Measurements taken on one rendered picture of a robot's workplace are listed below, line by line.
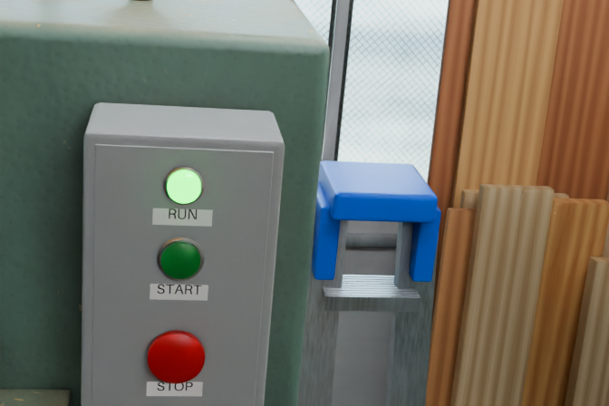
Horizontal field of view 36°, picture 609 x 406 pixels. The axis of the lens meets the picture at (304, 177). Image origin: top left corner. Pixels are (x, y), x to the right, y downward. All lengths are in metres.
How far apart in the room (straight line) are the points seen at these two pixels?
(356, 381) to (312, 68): 1.83
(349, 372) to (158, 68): 1.83
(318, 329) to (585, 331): 0.69
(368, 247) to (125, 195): 1.71
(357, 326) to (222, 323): 1.75
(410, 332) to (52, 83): 1.07
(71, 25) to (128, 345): 0.17
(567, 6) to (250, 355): 1.57
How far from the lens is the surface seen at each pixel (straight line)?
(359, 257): 2.17
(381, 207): 1.39
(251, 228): 0.48
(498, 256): 1.91
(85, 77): 0.52
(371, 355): 2.29
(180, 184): 0.47
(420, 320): 1.52
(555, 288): 2.02
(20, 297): 0.57
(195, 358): 0.51
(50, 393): 0.60
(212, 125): 0.49
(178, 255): 0.48
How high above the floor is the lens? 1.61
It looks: 19 degrees down
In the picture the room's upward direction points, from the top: 5 degrees clockwise
